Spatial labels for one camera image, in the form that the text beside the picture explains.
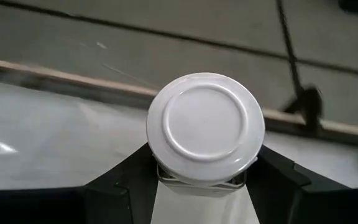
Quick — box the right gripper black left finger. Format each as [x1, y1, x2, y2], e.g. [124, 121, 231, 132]
[82, 142, 160, 224]

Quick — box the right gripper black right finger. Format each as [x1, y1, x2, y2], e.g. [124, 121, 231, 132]
[246, 144, 313, 224]

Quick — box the white lid spice jar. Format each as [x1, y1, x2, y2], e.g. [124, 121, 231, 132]
[145, 72, 266, 199]

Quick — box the black frame clamp post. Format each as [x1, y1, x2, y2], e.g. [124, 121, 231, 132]
[283, 83, 324, 131]

